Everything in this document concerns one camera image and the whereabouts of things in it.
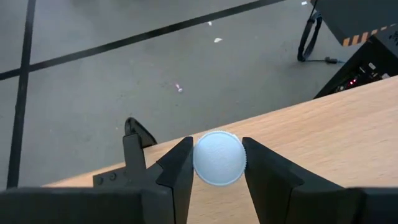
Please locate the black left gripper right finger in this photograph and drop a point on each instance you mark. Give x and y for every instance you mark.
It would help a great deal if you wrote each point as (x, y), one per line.
(267, 186)

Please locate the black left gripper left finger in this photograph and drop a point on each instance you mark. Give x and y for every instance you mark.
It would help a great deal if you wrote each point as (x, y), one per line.
(180, 174)

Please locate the blue medicine bottle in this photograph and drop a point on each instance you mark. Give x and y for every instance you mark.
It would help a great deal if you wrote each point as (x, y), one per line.
(219, 158)

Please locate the wooden shelf with black legs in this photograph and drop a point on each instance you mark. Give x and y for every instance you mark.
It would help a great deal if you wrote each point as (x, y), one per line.
(311, 140)

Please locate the black hazard-striped floor mat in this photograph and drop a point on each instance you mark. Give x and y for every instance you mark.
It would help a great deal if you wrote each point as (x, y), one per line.
(357, 15)

